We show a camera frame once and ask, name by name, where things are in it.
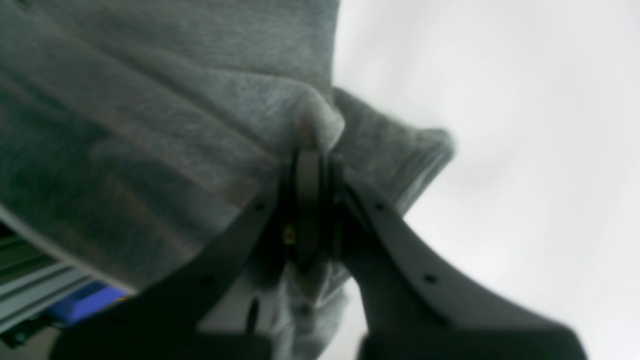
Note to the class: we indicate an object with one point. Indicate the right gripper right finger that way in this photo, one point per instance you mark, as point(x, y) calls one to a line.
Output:
point(417, 305)

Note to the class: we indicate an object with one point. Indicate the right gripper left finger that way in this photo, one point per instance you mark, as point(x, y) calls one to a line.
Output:
point(219, 306)

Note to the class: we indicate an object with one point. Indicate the grey T-shirt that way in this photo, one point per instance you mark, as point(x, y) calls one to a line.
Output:
point(133, 132)

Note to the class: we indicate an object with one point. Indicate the aluminium frame base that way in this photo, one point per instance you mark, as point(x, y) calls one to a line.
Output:
point(31, 280)

